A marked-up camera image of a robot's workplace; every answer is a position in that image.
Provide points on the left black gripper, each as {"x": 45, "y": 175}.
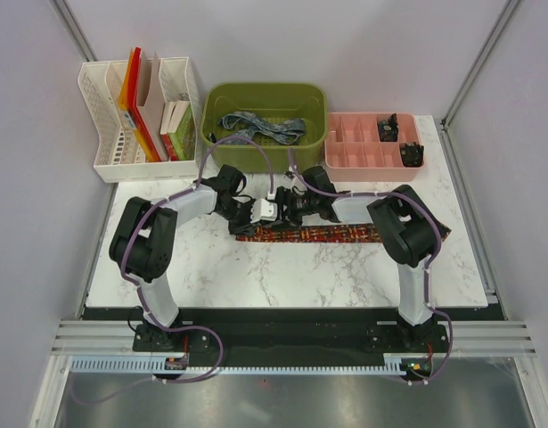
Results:
{"x": 246, "y": 228}

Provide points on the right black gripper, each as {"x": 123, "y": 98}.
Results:
{"x": 284, "y": 197}

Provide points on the red patterned tie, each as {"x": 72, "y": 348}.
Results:
{"x": 333, "y": 233}

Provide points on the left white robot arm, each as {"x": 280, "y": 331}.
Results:
{"x": 143, "y": 243}

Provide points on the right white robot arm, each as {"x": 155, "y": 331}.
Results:
{"x": 409, "y": 232}

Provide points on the blue patterned tie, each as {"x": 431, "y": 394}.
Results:
{"x": 248, "y": 125}

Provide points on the pink divided organizer tray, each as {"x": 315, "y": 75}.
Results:
{"x": 353, "y": 151}

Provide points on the green treehouse book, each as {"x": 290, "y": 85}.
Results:
{"x": 186, "y": 134}

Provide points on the olive green plastic bin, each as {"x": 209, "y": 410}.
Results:
{"x": 266, "y": 119}

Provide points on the rolled dark tie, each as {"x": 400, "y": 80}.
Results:
{"x": 412, "y": 154}
{"x": 388, "y": 128}

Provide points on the red white book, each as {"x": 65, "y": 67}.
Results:
{"x": 172, "y": 115}

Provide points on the white plastic file rack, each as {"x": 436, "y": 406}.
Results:
{"x": 120, "y": 156}

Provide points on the orange red folder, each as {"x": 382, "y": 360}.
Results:
{"x": 127, "y": 104}

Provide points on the beige folder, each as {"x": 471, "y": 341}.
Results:
{"x": 150, "y": 102}

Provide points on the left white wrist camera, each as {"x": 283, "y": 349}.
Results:
{"x": 263, "y": 210}

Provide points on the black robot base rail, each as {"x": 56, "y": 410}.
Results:
{"x": 292, "y": 337}

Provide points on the white slotted cable duct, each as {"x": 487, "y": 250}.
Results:
{"x": 182, "y": 366}

